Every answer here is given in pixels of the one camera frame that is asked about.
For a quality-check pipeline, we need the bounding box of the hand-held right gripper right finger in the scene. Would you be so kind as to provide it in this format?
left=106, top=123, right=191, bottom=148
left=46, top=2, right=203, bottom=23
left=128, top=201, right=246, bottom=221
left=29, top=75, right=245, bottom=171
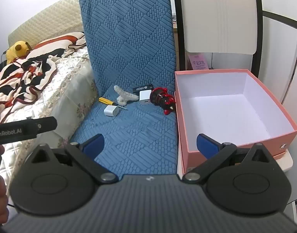
left=182, top=133, right=276, bottom=184

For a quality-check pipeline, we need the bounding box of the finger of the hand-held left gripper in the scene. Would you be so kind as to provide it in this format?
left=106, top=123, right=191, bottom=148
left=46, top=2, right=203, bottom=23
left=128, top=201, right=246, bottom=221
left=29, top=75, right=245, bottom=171
left=36, top=116, right=58, bottom=134

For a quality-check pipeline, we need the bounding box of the brown wooden cabinet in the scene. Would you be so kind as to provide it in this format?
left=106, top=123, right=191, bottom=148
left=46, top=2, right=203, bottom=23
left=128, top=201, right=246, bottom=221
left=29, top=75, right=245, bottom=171
left=172, top=15, right=180, bottom=71

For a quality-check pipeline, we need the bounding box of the white power adapter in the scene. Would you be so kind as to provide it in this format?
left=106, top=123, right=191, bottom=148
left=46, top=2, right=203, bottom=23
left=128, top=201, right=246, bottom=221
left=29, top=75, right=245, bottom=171
left=139, top=90, right=152, bottom=105

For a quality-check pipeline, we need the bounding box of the bed with floral sheet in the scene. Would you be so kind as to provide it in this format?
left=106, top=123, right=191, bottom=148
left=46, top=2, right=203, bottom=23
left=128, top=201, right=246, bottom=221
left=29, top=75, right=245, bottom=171
left=0, top=0, right=100, bottom=182

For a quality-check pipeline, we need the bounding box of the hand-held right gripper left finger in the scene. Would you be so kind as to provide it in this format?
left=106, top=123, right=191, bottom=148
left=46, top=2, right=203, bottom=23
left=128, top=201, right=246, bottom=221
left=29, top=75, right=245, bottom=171
left=24, top=133, right=119, bottom=185

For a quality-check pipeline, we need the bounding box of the pink paper carton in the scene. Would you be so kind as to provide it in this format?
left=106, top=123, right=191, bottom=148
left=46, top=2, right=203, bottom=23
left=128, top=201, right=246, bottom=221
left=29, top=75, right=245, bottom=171
left=187, top=53, right=213, bottom=70

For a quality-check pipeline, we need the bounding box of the striped orange black blanket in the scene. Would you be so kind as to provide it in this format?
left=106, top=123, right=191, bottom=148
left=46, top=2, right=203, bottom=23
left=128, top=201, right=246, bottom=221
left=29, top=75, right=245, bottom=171
left=0, top=45, right=88, bottom=124

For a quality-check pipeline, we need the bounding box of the blue quilted seat cover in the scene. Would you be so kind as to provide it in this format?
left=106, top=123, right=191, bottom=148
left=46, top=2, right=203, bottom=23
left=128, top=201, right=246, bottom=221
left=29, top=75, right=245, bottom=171
left=71, top=0, right=180, bottom=175

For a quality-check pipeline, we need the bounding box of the white chair black frame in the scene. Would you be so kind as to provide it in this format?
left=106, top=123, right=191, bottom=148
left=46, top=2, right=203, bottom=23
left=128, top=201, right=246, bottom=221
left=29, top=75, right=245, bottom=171
left=171, top=0, right=263, bottom=78

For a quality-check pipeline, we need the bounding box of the yellow handle screwdriver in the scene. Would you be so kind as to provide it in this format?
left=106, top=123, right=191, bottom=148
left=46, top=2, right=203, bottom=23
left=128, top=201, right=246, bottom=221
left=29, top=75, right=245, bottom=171
left=98, top=97, right=127, bottom=111

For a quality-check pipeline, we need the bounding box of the white wardrobe door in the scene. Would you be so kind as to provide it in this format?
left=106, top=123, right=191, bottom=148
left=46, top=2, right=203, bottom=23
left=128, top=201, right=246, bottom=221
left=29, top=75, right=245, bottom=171
left=259, top=11, right=297, bottom=117

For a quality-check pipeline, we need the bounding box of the white fluffy toy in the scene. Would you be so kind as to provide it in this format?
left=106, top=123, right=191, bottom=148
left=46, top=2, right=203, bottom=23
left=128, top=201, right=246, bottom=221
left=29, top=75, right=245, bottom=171
left=114, top=85, right=140, bottom=105

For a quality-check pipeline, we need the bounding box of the pink cardboard box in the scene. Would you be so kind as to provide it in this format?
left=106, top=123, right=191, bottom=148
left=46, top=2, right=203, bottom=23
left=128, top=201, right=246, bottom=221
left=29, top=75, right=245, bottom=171
left=175, top=69, right=297, bottom=174

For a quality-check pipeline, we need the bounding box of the white cube charger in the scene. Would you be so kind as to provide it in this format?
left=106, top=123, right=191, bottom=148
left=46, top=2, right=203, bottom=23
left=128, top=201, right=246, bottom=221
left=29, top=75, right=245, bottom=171
left=104, top=105, right=120, bottom=117

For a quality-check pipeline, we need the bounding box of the black flat stick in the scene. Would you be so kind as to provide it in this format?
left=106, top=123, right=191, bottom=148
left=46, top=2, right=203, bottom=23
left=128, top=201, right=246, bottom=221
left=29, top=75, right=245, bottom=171
left=133, top=84, right=154, bottom=93

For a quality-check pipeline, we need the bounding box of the red black toy figure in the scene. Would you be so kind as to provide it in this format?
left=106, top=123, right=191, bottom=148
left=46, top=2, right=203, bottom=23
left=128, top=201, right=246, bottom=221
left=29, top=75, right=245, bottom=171
left=150, top=87, right=176, bottom=115

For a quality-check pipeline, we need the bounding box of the yellow plush toy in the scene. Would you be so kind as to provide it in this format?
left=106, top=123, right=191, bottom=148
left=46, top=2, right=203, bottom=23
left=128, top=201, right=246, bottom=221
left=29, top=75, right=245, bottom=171
left=6, top=40, right=32, bottom=65

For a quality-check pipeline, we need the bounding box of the white orange striped pillow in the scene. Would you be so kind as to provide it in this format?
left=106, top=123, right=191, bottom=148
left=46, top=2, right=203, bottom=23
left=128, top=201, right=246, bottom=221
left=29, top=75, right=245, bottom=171
left=33, top=31, right=86, bottom=54

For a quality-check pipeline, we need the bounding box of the beige quilted headboard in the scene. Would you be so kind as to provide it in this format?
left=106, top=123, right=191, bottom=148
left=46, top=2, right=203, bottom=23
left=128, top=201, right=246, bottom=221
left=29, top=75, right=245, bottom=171
left=8, top=0, right=84, bottom=48

